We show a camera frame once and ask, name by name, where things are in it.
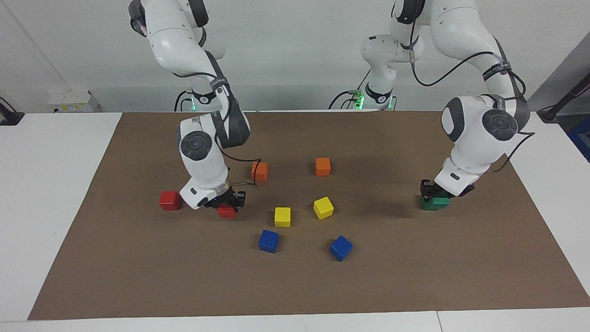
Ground blue wooden cube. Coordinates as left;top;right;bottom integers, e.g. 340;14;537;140
329;235;354;262
258;229;280;254

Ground brown paper mat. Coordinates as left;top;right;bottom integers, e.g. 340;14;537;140
28;111;590;320

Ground black stand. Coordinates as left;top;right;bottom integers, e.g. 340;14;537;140
537;73;590;123

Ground blue crate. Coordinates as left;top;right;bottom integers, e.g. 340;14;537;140
568;115;590;163

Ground white socket box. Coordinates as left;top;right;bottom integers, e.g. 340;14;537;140
48;89;100;113

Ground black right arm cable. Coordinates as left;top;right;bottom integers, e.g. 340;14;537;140
173;71;259;187

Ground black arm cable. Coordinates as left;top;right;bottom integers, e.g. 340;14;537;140
173;71;259;187
408;0;535;173

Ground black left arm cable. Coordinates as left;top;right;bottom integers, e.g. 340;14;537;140
408;0;535;173

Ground black base cable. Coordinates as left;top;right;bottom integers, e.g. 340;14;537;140
328;69;369;110

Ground black clamp mount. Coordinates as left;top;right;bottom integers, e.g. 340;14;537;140
0;96;25;126

